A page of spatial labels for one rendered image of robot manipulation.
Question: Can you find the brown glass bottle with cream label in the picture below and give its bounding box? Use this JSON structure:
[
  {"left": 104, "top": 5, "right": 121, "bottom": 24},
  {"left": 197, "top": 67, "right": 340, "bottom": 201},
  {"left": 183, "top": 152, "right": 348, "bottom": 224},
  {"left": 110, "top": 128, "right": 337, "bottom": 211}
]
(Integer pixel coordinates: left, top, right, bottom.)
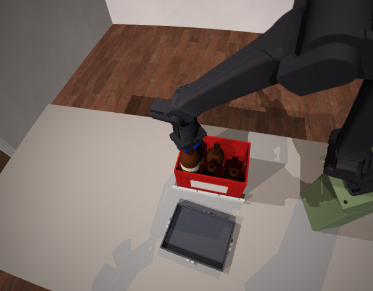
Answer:
[{"left": 180, "top": 147, "right": 200, "bottom": 173}]

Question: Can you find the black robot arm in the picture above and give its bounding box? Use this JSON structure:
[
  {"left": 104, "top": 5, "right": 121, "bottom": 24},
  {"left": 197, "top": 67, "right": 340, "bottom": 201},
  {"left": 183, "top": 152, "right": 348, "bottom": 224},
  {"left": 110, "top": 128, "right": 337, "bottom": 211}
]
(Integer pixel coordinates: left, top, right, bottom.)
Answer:
[{"left": 150, "top": 0, "right": 373, "bottom": 196}]

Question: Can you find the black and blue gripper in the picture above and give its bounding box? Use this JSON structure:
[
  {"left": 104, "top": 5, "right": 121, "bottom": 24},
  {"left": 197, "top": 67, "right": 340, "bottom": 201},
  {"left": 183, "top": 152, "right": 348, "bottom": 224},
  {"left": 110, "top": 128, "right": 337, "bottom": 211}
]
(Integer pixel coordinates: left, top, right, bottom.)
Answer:
[{"left": 170, "top": 122, "right": 207, "bottom": 154}]

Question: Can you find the red crate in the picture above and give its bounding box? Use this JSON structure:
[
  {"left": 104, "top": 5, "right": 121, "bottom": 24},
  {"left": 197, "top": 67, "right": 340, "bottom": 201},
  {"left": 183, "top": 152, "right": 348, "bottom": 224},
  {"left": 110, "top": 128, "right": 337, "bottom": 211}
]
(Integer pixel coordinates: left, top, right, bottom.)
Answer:
[{"left": 174, "top": 135, "right": 251, "bottom": 198}]

